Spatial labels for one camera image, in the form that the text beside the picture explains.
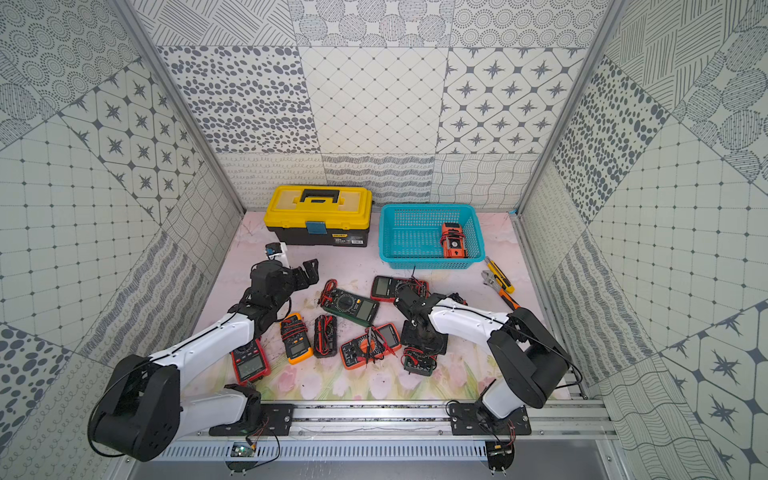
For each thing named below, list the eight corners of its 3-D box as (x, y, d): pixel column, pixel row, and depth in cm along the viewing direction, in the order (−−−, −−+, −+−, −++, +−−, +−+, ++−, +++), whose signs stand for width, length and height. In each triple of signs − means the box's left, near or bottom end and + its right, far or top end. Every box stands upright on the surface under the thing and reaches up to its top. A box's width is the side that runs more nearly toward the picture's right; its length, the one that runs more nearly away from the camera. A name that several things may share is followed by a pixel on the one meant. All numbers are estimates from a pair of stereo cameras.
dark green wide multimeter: (314, 303, 97) (312, 299, 95) (331, 281, 102) (330, 277, 100) (366, 332, 90) (365, 329, 89) (382, 307, 96) (381, 304, 94)
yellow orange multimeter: (290, 366, 84) (286, 361, 81) (283, 324, 92) (278, 318, 89) (314, 356, 86) (311, 351, 83) (304, 316, 94) (301, 310, 91)
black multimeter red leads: (317, 359, 85) (313, 354, 82) (316, 321, 93) (314, 316, 89) (338, 355, 86) (336, 350, 83) (336, 318, 93) (334, 313, 90)
